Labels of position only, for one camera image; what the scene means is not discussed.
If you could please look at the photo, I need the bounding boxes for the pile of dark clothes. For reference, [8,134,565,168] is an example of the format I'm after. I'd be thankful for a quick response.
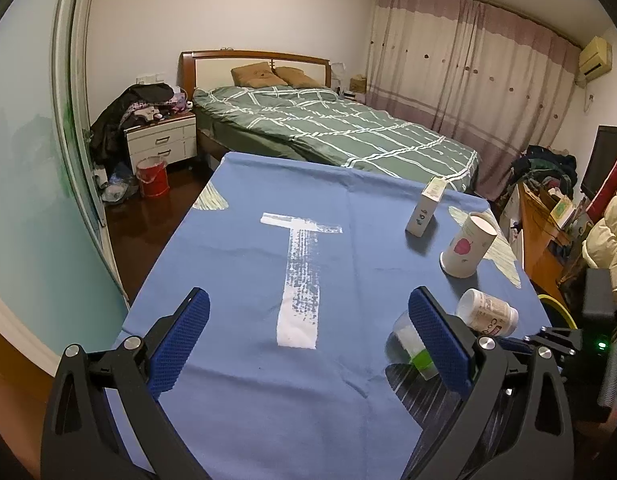
[508,145,580,197]

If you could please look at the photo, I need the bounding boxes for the white plastic bottle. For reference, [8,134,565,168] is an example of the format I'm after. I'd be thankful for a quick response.
[455,288,520,337]

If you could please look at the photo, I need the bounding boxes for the brown pillow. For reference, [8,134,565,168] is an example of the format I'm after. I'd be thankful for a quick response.
[231,62,289,87]
[274,66,323,89]

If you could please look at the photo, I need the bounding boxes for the yellow-rimmed trash bin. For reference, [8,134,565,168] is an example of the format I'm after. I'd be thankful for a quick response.
[538,294,579,333]

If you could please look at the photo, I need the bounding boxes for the red bucket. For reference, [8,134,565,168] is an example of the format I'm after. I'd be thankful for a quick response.
[136,156,170,200]

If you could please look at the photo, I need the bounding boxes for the wooden bed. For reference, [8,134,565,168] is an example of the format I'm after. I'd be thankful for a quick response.
[180,50,482,197]

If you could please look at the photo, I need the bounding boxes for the blue tablecloth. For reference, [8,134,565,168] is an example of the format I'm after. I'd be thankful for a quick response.
[106,152,555,480]

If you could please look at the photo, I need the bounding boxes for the green box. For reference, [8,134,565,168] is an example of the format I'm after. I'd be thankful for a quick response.
[550,195,577,227]

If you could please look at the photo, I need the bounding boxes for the wooden desk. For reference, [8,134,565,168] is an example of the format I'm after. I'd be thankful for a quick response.
[517,180,589,302]

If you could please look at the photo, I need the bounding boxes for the cream puffer jacket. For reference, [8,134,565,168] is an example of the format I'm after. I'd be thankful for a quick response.
[582,195,617,292]

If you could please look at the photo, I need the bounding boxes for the small white carton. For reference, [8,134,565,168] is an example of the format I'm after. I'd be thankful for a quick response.
[405,176,448,237]

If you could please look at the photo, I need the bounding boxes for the plastic bags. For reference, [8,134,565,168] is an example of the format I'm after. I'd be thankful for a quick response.
[94,161,140,204]

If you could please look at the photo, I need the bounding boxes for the white nightstand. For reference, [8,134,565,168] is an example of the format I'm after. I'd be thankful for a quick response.
[124,111,198,172]

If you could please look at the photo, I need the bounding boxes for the black television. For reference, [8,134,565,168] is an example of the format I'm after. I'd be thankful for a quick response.
[581,126,617,202]

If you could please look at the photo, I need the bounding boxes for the green glass sliding door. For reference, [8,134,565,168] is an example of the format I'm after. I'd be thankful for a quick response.
[0,0,132,377]

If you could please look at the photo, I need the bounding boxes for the clear plastic cup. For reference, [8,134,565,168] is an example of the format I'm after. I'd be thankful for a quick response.
[392,310,440,382]

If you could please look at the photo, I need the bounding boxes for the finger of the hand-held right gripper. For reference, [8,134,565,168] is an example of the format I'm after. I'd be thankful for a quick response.
[499,325,585,361]

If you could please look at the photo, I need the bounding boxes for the green checked duvet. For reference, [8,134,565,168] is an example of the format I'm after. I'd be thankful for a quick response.
[193,85,481,194]

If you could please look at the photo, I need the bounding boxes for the red puffer jacket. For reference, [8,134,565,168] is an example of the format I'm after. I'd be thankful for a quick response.
[587,160,617,222]

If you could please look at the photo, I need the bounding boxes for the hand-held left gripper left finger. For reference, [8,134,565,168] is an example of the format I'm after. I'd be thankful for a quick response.
[41,287,212,480]

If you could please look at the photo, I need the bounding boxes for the white paper cup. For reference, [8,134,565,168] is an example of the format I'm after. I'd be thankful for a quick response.
[439,211,499,279]

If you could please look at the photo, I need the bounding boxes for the dark clothes heap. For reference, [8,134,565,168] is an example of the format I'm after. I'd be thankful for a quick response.
[90,82,178,167]

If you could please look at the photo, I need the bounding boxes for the white bag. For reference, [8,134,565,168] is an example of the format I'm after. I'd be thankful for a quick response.
[498,182,525,257]

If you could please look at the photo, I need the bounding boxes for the cream air conditioner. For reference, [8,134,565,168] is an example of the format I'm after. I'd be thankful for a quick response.
[577,36,614,82]

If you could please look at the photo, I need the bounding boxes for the beige and mauve curtain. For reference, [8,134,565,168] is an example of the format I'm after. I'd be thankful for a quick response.
[365,0,585,202]

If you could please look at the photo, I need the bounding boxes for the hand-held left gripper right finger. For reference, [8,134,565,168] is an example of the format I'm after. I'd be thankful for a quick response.
[403,286,576,480]

